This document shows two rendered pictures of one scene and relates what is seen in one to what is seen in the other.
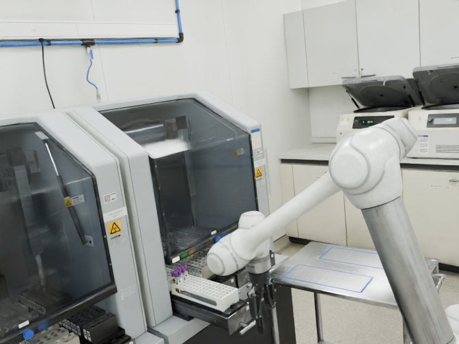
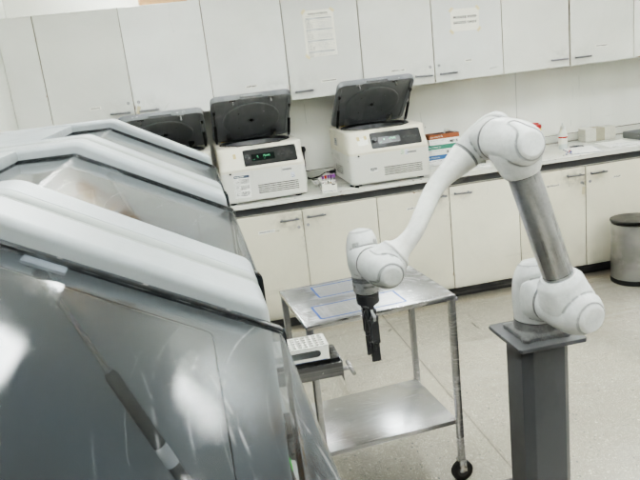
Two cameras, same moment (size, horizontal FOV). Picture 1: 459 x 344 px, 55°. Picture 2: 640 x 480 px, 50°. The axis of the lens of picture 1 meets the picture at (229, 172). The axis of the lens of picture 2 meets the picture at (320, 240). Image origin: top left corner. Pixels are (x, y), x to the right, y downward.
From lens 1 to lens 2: 171 cm
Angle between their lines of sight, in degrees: 51
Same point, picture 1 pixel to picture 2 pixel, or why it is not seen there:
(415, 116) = (228, 154)
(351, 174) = (535, 147)
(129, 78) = not seen: outside the picture
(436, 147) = (259, 188)
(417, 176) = (243, 225)
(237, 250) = (404, 256)
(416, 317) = (560, 253)
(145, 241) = not seen: hidden behind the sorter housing
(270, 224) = (424, 222)
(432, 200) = (263, 249)
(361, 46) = (133, 70)
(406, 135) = not seen: hidden behind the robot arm
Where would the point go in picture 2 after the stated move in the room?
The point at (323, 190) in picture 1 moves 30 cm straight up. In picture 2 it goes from (445, 183) to (438, 88)
